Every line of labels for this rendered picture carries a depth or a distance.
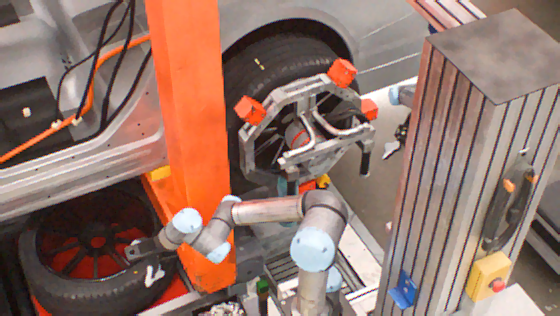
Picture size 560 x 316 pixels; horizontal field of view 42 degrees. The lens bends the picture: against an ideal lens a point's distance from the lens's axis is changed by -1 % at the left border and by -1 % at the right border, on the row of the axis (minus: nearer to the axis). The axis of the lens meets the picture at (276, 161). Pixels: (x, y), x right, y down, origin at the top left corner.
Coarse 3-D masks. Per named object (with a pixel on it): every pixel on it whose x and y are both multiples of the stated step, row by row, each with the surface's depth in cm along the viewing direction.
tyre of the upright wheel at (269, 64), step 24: (264, 48) 294; (288, 48) 293; (312, 48) 297; (240, 72) 291; (264, 72) 286; (288, 72) 285; (312, 72) 291; (240, 96) 286; (264, 96) 288; (360, 96) 317; (240, 120) 290
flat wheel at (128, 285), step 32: (96, 192) 330; (128, 192) 330; (32, 224) 317; (64, 224) 333; (96, 224) 321; (128, 224) 320; (160, 224) 317; (32, 256) 305; (96, 256) 308; (32, 288) 307; (64, 288) 294; (96, 288) 294; (128, 288) 296; (160, 288) 314
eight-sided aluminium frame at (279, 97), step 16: (304, 80) 288; (320, 80) 289; (272, 96) 284; (288, 96) 282; (304, 96) 286; (352, 96) 300; (272, 112) 283; (256, 128) 285; (240, 144) 294; (240, 160) 302; (336, 160) 324; (256, 176) 305; (272, 176) 317; (304, 176) 321; (320, 176) 326
